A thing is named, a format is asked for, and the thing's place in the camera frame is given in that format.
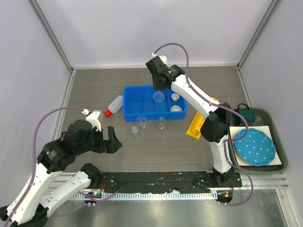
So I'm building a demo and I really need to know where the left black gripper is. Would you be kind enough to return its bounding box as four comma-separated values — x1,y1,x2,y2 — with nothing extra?
77,125,122,154

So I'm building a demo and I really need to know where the clear plastic funnel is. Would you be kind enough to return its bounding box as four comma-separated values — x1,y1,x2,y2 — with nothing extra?
152,91,165,103

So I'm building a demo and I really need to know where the small white crucible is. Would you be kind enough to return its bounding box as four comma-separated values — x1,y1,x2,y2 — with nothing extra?
171,93,180,102

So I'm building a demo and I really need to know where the small glass bottle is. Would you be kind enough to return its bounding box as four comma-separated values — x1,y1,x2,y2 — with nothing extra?
131,125,140,140

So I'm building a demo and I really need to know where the white evaporating dish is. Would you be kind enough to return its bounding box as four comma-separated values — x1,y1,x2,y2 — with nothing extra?
170,105,182,112

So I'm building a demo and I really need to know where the blue plastic divided bin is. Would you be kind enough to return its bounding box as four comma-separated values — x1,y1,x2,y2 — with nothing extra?
123,85,187,122

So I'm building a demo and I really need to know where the glass beaker with spout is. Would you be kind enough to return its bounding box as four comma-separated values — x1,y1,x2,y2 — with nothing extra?
136,115,148,130

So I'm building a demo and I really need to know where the round glass flask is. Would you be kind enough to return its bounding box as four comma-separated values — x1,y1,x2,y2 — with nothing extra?
154,117,169,131

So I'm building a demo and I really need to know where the yellow test tube rack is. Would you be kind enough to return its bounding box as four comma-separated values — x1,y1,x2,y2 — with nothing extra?
186,112,205,140

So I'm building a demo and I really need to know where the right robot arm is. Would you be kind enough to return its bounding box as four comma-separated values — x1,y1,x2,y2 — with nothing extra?
145,56,234,187

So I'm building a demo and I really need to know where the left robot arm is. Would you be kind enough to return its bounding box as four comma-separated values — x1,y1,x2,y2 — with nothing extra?
0,120,122,227

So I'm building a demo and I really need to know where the white squeeze bottle red cap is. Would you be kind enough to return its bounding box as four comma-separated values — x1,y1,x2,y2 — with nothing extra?
104,95,123,117

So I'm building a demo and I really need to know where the dark green tray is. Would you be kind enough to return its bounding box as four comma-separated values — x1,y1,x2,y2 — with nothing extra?
223,107,289,175

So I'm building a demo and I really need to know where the white square board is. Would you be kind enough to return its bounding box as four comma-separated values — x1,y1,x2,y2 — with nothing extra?
232,125,282,166

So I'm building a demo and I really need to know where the blue round plate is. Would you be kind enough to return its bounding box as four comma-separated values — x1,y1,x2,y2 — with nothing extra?
234,128,276,166

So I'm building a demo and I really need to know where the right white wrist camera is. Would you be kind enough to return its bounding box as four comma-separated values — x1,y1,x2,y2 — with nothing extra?
151,53,167,64

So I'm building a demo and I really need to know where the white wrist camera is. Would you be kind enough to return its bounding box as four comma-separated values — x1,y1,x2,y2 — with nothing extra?
81,109,105,131
151,53,167,64

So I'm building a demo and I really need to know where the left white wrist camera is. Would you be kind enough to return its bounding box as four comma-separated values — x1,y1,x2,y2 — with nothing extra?
81,109,105,131

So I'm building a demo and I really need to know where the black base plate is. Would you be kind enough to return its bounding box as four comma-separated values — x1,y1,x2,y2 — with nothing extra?
87,171,242,194

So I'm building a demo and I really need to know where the white slotted cable duct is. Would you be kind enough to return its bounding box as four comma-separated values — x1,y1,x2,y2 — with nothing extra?
67,190,217,201

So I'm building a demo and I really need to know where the teal object with black cord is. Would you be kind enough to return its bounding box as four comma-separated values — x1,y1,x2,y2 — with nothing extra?
232,103,256,126

